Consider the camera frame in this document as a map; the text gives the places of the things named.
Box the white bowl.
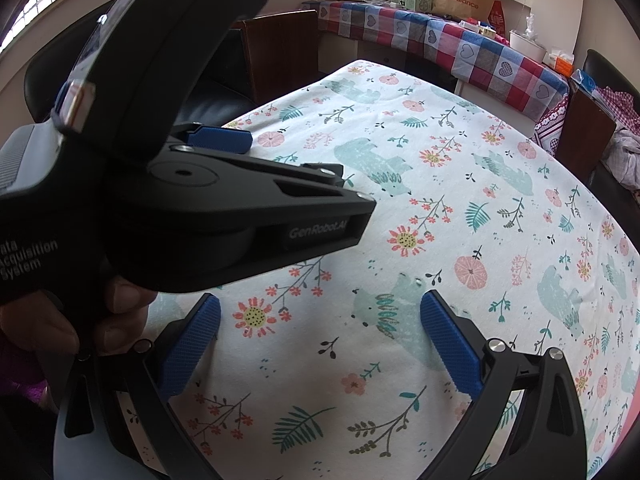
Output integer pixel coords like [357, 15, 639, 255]
[510, 30, 547, 63]

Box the floral tablecloth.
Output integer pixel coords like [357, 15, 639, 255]
[125, 59, 640, 480]

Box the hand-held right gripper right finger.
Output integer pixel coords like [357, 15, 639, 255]
[420, 289, 588, 480]

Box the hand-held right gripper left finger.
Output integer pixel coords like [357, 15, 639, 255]
[52, 292, 223, 480]

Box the pink checked garment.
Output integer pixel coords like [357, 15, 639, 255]
[595, 85, 640, 127]

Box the orange tissue box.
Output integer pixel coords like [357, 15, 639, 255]
[545, 47, 576, 73]

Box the checked heart tablecloth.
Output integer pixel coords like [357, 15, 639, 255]
[300, 0, 571, 121]

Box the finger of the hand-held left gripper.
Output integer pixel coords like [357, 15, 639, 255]
[147, 144, 377, 228]
[172, 122, 253, 156]

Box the red packet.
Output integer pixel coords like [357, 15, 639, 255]
[487, 1, 508, 36]

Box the person's left hand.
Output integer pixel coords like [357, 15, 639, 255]
[0, 279, 157, 361]

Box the black armchair with clothes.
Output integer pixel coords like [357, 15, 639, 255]
[555, 50, 640, 201]

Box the grey garment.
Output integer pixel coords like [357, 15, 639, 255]
[607, 125, 640, 189]

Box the purple patterned cloth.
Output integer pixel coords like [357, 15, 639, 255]
[534, 95, 571, 156]

